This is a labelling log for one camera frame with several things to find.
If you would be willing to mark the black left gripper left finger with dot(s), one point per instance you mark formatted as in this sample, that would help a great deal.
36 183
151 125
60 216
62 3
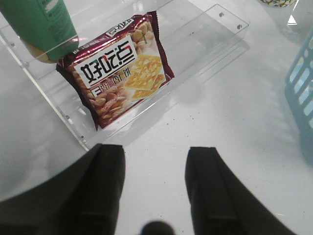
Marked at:
83 199

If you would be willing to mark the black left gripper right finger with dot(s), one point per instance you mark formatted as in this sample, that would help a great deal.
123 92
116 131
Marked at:
220 203

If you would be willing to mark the light blue plastic basket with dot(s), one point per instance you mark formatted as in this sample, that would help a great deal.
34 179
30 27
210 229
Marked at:
299 94

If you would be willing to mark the maroon cracker snack packet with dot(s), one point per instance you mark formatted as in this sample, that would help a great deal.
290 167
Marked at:
119 69

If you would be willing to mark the green cartoon snack box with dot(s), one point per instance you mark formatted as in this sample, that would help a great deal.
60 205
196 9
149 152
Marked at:
43 26

